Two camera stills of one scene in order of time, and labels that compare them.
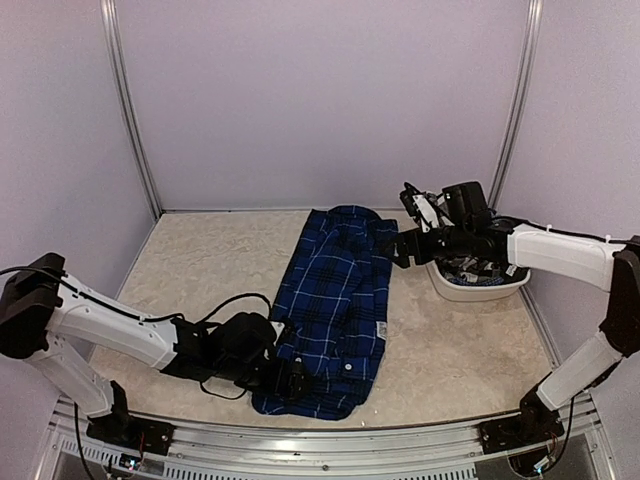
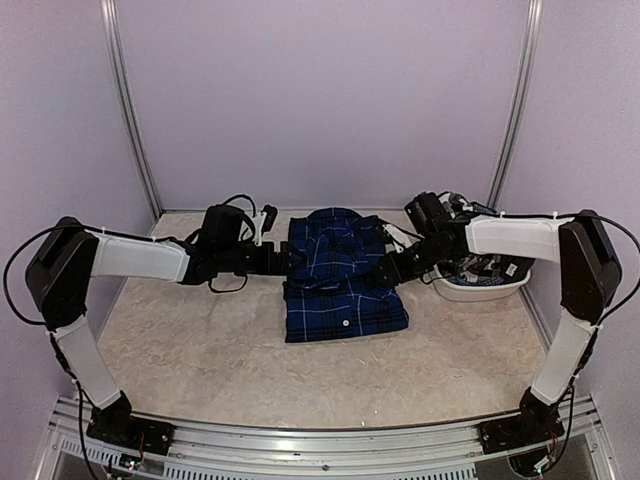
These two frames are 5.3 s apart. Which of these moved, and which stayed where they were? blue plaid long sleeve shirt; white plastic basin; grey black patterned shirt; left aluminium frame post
Moved: blue plaid long sleeve shirt
Stayed: left aluminium frame post; white plastic basin; grey black patterned shirt
